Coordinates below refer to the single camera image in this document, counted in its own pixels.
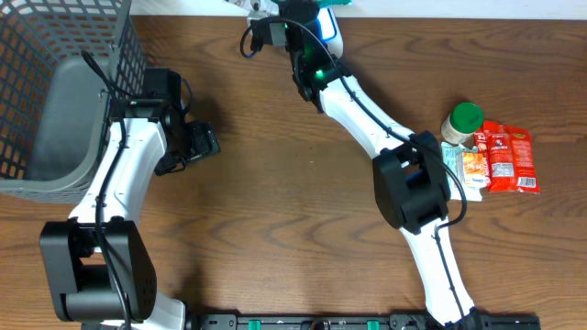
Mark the green lid jar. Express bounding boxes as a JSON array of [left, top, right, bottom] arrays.
[[441, 102, 484, 145]]

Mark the small orange white carton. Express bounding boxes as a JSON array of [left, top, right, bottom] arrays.
[[461, 152, 489, 189]]

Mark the narrow red stick packet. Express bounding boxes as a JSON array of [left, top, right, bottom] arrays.
[[474, 129, 491, 182]]

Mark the red snack packet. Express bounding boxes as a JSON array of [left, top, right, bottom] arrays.
[[480, 120, 540, 193]]

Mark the green white packet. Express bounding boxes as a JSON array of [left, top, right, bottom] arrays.
[[224, 0, 352, 11]]

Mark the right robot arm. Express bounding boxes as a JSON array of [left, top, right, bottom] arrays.
[[242, 1, 482, 329]]

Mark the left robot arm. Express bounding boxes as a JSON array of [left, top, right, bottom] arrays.
[[39, 68, 219, 329]]

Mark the white barcode scanner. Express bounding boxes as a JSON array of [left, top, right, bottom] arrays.
[[317, 7, 344, 58]]

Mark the grey plastic mesh basket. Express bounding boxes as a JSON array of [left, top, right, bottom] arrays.
[[1, 0, 146, 204]]

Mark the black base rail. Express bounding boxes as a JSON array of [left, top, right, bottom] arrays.
[[185, 312, 541, 330]]

